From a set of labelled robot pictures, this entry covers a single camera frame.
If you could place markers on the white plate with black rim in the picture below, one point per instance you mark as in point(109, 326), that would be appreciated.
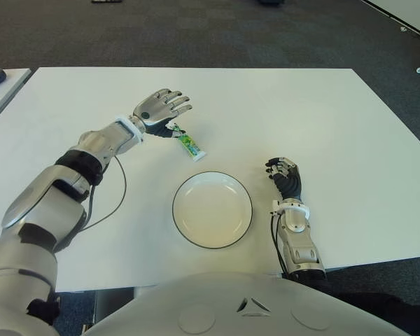
point(213, 213)

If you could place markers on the white table with black edge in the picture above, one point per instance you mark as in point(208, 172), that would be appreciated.
point(409, 10)

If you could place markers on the silver robot torso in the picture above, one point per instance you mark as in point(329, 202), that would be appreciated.
point(231, 304)

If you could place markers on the robot left arm silver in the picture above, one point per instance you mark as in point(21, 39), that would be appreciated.
point(56, 203)

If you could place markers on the robot left hand silver black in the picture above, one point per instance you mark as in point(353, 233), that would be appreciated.
point(154, 108)

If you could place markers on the robot right hand silver black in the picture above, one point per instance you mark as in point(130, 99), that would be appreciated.
point(291, 182)

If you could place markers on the green white toothpaste tube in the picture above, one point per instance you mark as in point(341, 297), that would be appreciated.
point(189, 145)

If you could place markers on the white side table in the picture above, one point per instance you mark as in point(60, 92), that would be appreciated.
point(1, 98)

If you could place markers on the robot right arm silver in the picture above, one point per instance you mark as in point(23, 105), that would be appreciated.
point(297, 224)

